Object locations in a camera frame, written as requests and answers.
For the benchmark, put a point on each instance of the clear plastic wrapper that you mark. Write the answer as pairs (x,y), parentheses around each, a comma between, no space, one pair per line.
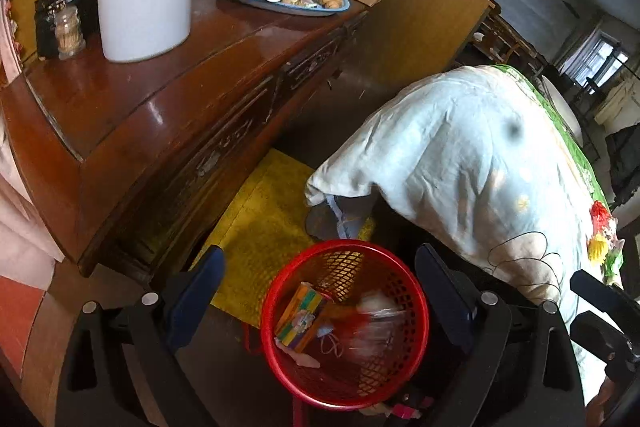
(372,322)

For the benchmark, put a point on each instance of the wooden bench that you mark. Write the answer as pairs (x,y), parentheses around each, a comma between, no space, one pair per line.
(505,42)

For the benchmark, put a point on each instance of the grey blue cloth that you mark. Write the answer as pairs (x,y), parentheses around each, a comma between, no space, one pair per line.
(325,222)

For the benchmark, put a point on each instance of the red mesh wastebasket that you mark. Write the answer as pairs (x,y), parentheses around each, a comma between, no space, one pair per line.
(400,307)

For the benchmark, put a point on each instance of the dark wooden dresser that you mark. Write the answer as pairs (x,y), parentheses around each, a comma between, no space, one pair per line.
(165,97)

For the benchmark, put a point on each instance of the clear toothpick jar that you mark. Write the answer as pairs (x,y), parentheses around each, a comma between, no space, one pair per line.
(70,34)

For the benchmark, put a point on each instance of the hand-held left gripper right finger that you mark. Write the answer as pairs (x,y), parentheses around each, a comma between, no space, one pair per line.
(442,294)

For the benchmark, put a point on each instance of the yellow floor mat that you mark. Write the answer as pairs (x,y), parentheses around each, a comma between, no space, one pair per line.
(270,217)

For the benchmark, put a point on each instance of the black lacquered box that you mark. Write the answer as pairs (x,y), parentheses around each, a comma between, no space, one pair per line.
(47,12)

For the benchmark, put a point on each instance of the white face mask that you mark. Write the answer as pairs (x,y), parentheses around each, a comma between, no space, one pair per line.
(332,342)

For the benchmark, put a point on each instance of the pink plastic object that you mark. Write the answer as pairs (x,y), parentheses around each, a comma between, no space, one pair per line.
(410,406)

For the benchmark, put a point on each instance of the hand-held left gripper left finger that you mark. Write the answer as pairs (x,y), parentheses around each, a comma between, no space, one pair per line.
(200,292)

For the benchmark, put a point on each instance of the black coat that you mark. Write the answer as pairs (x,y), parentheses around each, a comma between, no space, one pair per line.
(625,167)

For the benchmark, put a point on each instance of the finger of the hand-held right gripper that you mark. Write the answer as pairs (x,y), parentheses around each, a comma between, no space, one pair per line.
(607,292)

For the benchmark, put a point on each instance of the colourful striped carton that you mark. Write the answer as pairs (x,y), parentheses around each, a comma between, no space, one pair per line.
(302,317)

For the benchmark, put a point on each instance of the pink cloth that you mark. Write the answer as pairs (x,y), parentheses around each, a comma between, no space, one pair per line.
(20,207)

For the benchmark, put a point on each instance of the window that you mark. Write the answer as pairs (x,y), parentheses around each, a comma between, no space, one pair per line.
(595,57)

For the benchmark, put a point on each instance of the white pillow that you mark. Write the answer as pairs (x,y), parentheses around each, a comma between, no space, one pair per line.
(560,107)

